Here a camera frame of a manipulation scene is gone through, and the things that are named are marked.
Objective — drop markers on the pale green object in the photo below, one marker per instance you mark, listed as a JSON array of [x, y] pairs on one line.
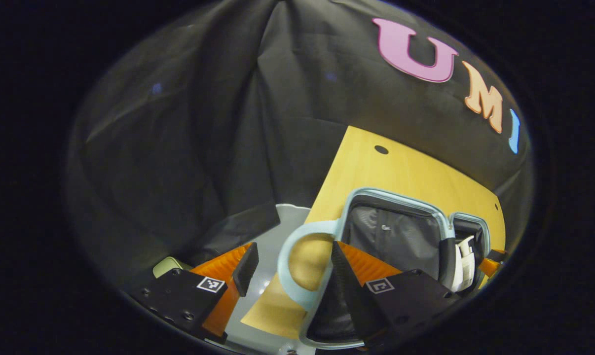
[[167, 266]]

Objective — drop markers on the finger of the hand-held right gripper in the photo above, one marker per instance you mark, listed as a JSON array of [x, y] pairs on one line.
[[490, 266]]

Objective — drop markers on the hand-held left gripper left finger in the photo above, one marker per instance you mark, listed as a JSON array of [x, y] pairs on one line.
[[248, 268]]

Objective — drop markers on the white pump bottle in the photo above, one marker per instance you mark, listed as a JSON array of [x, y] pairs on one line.
[[469, 256]]

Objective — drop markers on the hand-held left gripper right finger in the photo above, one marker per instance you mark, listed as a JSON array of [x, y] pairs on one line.
[[349, 291]]

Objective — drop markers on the light blue suitcase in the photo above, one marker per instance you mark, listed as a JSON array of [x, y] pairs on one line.
[[391, 236]]

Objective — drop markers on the black backdrop cloth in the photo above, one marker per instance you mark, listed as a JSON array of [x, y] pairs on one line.
[[204, 123]]

